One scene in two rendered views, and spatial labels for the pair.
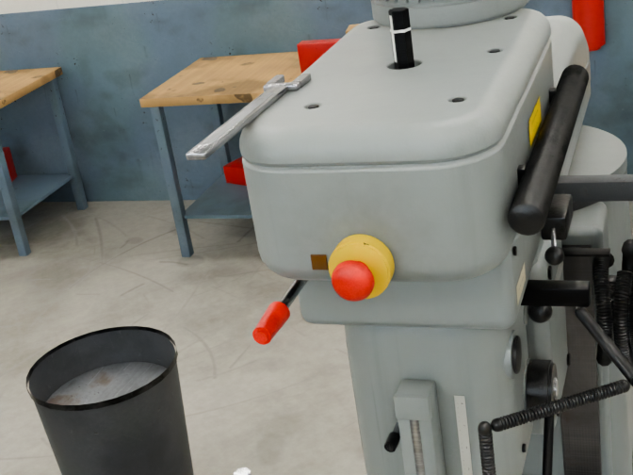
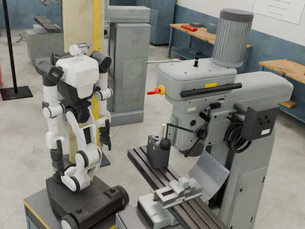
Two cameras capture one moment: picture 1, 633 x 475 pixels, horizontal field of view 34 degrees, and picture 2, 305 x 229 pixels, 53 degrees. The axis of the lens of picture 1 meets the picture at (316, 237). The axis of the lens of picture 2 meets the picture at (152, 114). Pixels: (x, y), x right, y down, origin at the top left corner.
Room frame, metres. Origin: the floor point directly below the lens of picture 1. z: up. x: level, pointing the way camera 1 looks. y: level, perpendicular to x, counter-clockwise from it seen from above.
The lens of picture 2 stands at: (-0.49, -0.99, 2.47)
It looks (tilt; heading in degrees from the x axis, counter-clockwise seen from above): 28 degrees down; 36
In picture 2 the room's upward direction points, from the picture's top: 6 degrees clockwise
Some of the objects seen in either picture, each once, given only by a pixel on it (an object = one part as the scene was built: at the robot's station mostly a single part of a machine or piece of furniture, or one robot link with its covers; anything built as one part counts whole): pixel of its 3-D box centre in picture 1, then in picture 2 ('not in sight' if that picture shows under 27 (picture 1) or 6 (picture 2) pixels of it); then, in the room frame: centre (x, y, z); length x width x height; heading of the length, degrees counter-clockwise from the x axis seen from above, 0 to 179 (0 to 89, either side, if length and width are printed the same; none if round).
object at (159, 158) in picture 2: not in sight; (158, 150); (1.29, 0.20, 1.02); 0.22 x 0.12 x 0.20; 58
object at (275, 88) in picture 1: (249, 112); (163, 61); (1.00, 0.05, 1.89); 0.24 x 0.04 x 0.01; 156
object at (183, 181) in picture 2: not in sight; (183, 182); (1.08, -0.19, 1.03); 0.06 x 0.05 x 0.06; 69
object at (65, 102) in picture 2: not in sight; (73, 107); (0.84, 0.73, 1.37); 0.28 x 0.13 x 0.18; 86
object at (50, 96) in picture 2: not in sight; (51, 100); (0.61, 0.66, 1.52); 0.13 x 0.12 x 0.22; 178
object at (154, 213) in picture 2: not in sight; (173, 202); (1.11, -0.12, 0.78); 0.50 x 0.35 x 0.12; 158
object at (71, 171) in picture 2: not in sight; (77, 178); (0.84, 0.71, 0.68); 0.21 x 0.20 x 0.13; 86
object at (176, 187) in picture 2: not in sight; (176, 187); (1.03, -0.17, 1.01); 0.12 x 0.06 x 0.04; 69
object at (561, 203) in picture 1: (551, 229); (211, 107); (1.12, -0.27, 1.66); 0.12 x 0.04 x 0.04; 158
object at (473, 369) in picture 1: (443, 393); (186, 125); (1.11, -0.13, 1.47); 0.21 x 0.19 x 0.32; 68
